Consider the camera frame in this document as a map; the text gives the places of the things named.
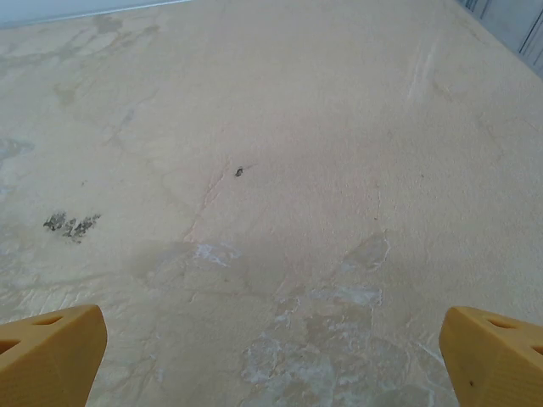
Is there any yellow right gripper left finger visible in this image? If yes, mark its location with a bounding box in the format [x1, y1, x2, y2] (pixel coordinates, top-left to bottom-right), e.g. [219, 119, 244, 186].
[0, 304, 107, 407]

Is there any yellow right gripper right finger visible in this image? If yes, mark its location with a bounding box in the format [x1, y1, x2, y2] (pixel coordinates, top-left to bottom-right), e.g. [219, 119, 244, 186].
[439, 305, 543, 407]

